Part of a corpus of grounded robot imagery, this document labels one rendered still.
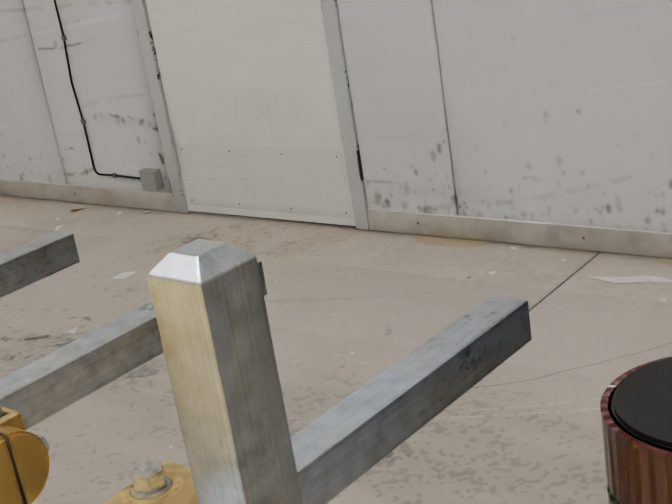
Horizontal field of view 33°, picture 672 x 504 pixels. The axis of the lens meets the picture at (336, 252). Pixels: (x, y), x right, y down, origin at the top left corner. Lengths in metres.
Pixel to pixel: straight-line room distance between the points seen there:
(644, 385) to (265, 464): 0.24
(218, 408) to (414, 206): 3.35
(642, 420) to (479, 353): 0.43
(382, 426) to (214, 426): 0.17
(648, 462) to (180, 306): 0.25
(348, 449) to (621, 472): 0.35
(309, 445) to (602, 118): 2.82
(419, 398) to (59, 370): 0.26
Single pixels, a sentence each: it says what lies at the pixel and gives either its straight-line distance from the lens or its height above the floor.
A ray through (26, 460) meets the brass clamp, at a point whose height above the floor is 0.95.
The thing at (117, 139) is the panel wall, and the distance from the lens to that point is 4.74.
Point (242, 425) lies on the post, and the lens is 0.51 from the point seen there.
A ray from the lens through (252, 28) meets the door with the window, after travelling 4.07.
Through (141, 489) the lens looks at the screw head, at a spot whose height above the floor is 0.97.
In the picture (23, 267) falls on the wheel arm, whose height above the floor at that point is 0.95.
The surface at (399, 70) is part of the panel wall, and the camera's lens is 3.71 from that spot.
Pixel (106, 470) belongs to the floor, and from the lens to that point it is 2.74.
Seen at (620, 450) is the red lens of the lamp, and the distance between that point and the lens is 0.31.
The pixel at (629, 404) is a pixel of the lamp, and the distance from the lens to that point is 0.32.
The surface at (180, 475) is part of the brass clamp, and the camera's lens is 0.61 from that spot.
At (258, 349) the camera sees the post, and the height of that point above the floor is 1.06.
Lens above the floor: 1.27
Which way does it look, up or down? 19 degrees down
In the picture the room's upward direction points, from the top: 9 degrees counter-clockwise
